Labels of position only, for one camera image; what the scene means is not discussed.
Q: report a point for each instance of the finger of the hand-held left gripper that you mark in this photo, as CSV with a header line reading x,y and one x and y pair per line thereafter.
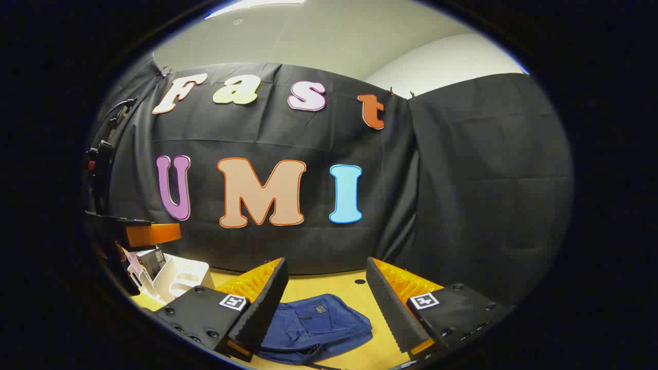
x,y
154,235

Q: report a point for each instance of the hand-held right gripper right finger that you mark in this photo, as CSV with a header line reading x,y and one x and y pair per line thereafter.
x,y
390,308

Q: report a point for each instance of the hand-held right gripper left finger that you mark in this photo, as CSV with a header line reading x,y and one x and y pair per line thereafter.
x,y
267,308

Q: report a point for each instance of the dark-cover book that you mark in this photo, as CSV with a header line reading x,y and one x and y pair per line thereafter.
x,y
152,263

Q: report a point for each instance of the pink book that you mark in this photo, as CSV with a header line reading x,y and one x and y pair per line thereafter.
x,y
131,263

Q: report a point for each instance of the white bookshelf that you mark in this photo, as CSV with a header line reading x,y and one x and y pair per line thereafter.
x,y
180,277

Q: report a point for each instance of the blue schoolbag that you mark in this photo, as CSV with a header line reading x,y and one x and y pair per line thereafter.
x,y
313,329

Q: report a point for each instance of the black backdrop cloth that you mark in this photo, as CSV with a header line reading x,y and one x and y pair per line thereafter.
x,y
462,195

